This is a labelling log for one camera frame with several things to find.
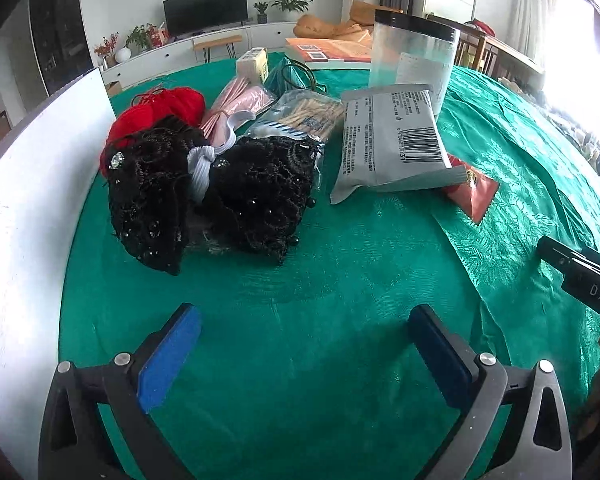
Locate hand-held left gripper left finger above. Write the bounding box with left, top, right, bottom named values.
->
left=38, top=302, right=203, bottom=480

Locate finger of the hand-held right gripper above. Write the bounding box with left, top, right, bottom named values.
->
left=536, top=235, right=600, bottom=283

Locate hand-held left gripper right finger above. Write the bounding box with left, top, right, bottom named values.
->
left=408, top=304, right=573, bottom=480

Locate red sachet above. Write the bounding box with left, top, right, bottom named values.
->
left=442, top=155, right=501, bottom=225

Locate black beaded lace hair net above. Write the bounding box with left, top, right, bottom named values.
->
left=200, top=135, right=327, bottom=267
left=107, top=115, right=208, bottom=277

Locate pale grey ribbon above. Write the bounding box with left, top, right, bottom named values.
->
left=187, top=110, right=256, bottom=206

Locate grey snack packet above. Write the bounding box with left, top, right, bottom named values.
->
left=329, top=84, right=473, bottom=205

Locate red yarn bundle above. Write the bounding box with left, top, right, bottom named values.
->
left=99, top=86, right=207, bottom=177

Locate pink packet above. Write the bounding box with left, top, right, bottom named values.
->
left=200, top=77, right=276, bottom=156

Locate bag of cotton swabs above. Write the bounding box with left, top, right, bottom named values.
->
left=245, top=87, right=346, bottom=145

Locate small tissue pack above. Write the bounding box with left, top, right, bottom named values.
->
left=235, top=47, right=270, bottom=83

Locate teal pouch with cord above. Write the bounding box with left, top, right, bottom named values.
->
left=265, top=55, right=328, bottom=95

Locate cluttered pile by window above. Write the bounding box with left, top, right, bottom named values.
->
left=545, top=95, right=600, bottom=186

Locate green patterned tablecloth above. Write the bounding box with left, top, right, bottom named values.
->
left=59, top=52, right=600, bottom=480

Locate white board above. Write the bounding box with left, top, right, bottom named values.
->
left=0, top=66, right=118, bottom=431

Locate wooden slatted chair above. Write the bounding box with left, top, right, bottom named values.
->
left=427, top=12, right=501, bottom=73

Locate clear jar with black lid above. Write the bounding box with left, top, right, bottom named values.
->
left=369, top=9, right=461, bottom=111

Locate sheer white curtain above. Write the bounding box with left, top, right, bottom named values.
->
left=505, top=0, right=576, bottom=61

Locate white television cabinet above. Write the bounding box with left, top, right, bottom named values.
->
left=100, top=22, right=301, bottom=86

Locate orange book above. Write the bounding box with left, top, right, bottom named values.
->
left=285, top=37, right=373, bottom=68

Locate red flower bunch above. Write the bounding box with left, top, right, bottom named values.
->
left=94, top=32, right=120, bottom=58

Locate wooden bench with metal legs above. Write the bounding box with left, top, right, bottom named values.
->
left=192, top=35, right=243, bottom=63

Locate bushy green plant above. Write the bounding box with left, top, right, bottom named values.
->
left=125, top=24, right=153, bottom=53

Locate red decorative box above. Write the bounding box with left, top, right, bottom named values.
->
left=147, top=22, right=171, bottom=48

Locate orange lounge chair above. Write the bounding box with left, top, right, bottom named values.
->
left=295, top=1, right=403, bottom=43

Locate dark display cabinet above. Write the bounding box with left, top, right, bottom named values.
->
left=28, top=0, right=95, bottom=96

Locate black television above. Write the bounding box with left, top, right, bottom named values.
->
left=163, top=0, right=248, bottom=38

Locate large potted green plant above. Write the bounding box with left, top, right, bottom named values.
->
left=270, top=0, right=313, bottom=23

